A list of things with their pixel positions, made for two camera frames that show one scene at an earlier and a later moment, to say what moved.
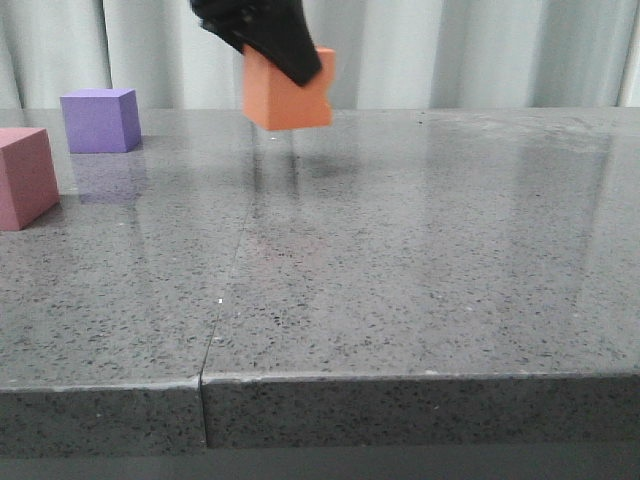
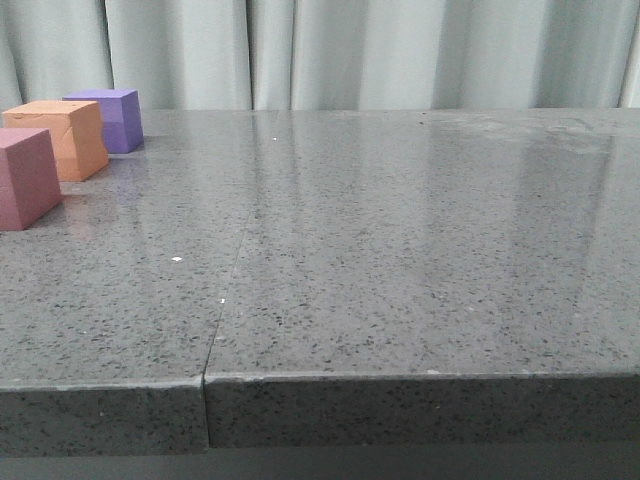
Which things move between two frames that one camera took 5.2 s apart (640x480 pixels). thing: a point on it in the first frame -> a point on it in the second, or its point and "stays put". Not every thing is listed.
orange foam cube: [274, 100] -> [75, 129]
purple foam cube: [101, 120] stays put
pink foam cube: [28, 177] stays put
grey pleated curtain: [492, 55] stays put
